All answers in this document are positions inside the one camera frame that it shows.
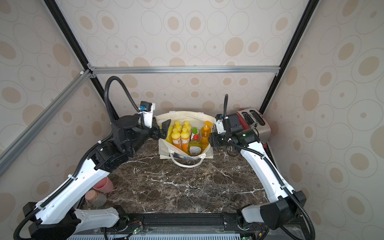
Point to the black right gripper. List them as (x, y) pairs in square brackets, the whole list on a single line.
[(213, 139)]

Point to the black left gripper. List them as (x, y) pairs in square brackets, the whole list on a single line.
[(158, 133)]

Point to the orange bottle yellow cap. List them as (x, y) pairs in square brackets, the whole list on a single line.
[(185, 137), (176, 138), (178, 126), (188, 126)]

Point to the orange pump dish soap bottle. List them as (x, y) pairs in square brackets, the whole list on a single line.
[(205, 133)]

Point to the yellow-green bottle red cap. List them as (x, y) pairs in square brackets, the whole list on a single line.
[(195, 146)]

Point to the white bottle green cap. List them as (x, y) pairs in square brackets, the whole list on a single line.
[(195, 134)]

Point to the cream starry night tote bag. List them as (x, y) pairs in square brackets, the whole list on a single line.
[(169, 151)]

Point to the yellow pump dish soap bottle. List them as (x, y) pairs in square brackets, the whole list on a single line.
[(169, 135)]

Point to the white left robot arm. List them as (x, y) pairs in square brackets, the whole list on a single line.
[(56, 218)]

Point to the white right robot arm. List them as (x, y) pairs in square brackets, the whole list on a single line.
[(282, 197)]

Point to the red and silver toaster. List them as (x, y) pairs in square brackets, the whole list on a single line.
[(252, 119)]

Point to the pink cup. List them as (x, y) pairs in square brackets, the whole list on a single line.
[(104, 186)]

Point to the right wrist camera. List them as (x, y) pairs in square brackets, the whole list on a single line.
[(230, 124)]

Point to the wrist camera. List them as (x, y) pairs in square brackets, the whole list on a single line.
[(230, 124), (147, 109)]

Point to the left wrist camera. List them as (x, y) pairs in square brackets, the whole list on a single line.
[(147, 109)]

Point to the silver horizontal back rail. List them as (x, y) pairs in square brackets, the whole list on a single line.
[(185, 70)]

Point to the black base frame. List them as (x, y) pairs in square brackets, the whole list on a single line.
[(224, 226)]

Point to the silver left side rail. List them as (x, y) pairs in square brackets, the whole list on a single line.
[(27, 136)]

